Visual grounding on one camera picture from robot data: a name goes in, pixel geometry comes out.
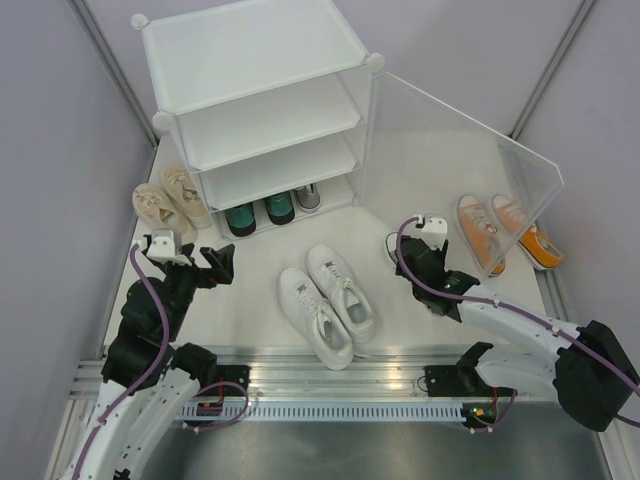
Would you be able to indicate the aluminium frame rail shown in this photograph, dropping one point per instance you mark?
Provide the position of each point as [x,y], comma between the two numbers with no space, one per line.
[303,377]

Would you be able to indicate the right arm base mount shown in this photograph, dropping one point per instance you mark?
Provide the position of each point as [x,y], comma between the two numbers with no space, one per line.
[450,382]

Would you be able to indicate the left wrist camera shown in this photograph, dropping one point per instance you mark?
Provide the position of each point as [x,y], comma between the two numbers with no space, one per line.
[162,246]

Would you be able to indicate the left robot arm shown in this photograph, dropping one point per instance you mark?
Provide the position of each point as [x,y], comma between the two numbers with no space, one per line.
[145,381]

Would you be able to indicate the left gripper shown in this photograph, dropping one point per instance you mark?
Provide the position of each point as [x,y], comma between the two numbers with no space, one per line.
[222,264]

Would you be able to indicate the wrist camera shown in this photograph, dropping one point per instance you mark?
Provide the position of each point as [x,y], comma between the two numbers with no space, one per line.
[432,225]
[162,246]

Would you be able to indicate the white sneaker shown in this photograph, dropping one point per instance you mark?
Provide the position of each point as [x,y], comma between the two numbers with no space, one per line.
[315,319]
[337,282]

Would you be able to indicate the white plastic shoe cabinet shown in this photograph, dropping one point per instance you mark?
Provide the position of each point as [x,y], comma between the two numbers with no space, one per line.
[263,97]

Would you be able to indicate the orange canvas sneaker right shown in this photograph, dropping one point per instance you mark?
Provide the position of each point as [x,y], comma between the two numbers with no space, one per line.
[534,243]

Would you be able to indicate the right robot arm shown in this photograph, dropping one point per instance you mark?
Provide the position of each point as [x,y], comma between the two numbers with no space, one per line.
[583,369]

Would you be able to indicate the beige sneaker left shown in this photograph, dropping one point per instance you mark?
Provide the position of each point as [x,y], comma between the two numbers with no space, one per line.
[153,206]

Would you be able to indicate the beige sneaker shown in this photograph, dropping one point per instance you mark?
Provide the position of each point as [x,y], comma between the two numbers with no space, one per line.
[153,206]
[178,184]

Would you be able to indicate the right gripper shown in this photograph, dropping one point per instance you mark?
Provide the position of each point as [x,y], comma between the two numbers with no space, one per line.
[439,251]

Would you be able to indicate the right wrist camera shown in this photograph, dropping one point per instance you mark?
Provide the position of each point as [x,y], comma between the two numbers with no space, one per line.
[432,225]

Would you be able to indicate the grey canvas sneaker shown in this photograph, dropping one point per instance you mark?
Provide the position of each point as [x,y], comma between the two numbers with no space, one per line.
[390,246]
[308,198]

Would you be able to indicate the green loafer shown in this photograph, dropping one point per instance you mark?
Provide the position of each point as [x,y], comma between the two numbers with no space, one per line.
[280,208]
[241,220]

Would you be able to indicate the beige sneaker right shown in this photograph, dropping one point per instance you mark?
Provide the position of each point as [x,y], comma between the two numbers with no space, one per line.
[178,184]

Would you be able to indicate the translucent cabinet door panel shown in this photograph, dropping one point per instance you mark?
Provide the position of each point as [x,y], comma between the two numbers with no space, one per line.
[421,156]

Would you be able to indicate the orange canvas sneaker left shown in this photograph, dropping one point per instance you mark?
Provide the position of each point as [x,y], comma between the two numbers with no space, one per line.
[480,234]

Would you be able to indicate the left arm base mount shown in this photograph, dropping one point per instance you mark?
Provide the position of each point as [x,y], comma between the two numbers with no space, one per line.
[224,384]

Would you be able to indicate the orange canvas sneaker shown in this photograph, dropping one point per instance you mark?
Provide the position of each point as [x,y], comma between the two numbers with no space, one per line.
[480,234]
[534,243]

